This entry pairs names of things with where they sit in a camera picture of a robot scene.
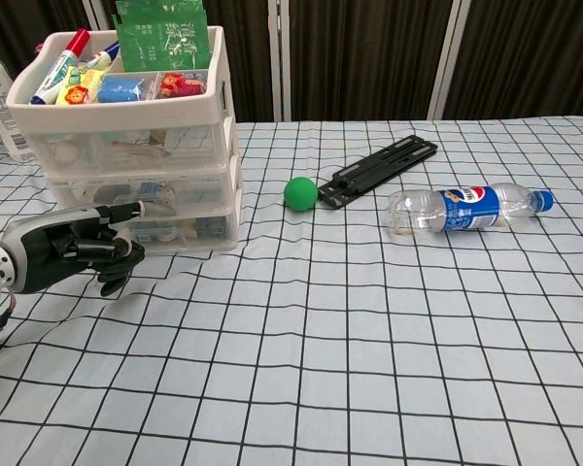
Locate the white plastic drawer organizer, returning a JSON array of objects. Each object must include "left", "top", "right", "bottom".
[{"left": 4, "top": 24, "right": 247, "bottom": 253}]

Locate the red cap marker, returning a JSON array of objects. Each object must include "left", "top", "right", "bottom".
[{"left": 28, "top": 27, "right": 93, "bottom": 106}]

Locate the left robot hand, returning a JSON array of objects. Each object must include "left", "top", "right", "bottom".
[{"left": 2, "top": 201, "right": 147, "bottom": 297}]

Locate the white bottle yellow cap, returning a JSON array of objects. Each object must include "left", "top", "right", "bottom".
[{"left": 0, "top": 38, "right": 36, "bottom": 164}]

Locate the blue snack packet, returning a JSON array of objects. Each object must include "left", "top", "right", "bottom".
[{"left": 96, "top": 73, "right": 145, "bottom": 103}]

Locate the clear plastic storage box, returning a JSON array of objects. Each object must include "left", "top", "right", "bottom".
[{"left": 125, "top": 213, "right": 238, "bottom": 251}]

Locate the yellow lion snack packet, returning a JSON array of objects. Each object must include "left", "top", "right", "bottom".
[{"left": 53, "top": 66, "right": 109, "bottom": 107}]

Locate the green foam ball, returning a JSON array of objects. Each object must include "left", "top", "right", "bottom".
[{"left": 283, "top": 176, "right": 319, "bottom": 212}]

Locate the clear Pepsi bottle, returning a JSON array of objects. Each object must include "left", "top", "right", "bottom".
[{"left": 386, "top": 182, "right": 556, "bottom": 238}]

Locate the black folding stand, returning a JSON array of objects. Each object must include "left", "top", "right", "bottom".
[{"left": 317, "top": 136, "right": 439, "bottom": 210}]

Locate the green tea packet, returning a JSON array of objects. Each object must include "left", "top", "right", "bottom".
[{"left": 112, "top": 0, "right": 211, "bottom": 74}]

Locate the black folding screen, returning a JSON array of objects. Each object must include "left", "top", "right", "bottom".
[{"left": 0, "top": 0, "right": 583, "bottom": 123}]

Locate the blue cap marker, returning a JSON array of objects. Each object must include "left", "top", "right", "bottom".
[{"left": 85, "top": 41, "right": 122, "bottom": 69}]

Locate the red snack packet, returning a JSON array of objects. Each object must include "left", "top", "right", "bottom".
[{"left": 155, "top": 71, "right": 209, "bottom": 98}]

